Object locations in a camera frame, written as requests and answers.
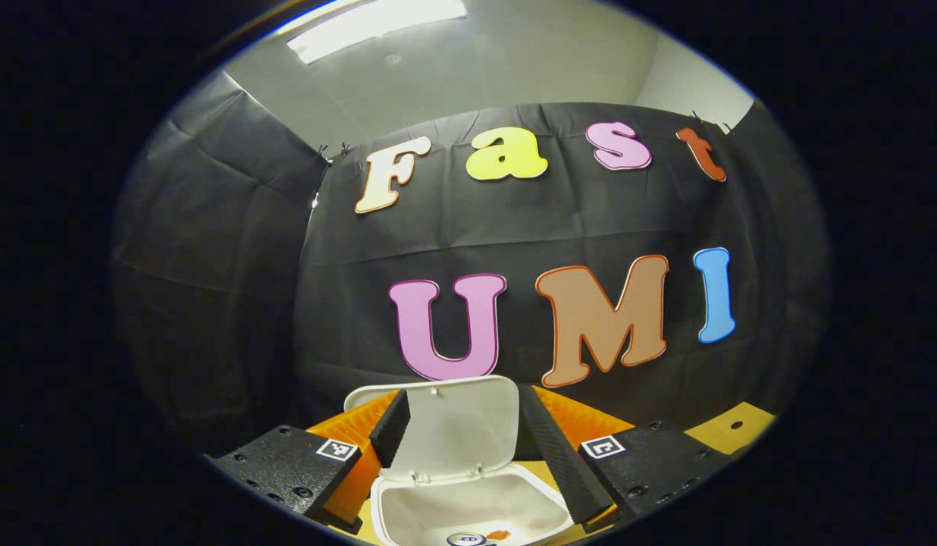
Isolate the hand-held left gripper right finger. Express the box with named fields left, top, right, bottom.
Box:
left=518, top=384, right=735, bottom=533

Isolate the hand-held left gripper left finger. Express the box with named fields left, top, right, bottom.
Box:
left=207, top=389, right=411, bottom=533

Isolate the white desktop garbage bin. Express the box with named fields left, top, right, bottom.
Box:
left=343, top=375, right=575, bottom=546

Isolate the ceiling light panel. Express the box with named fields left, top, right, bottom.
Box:
left=287, top=0, right=468, bottom=65

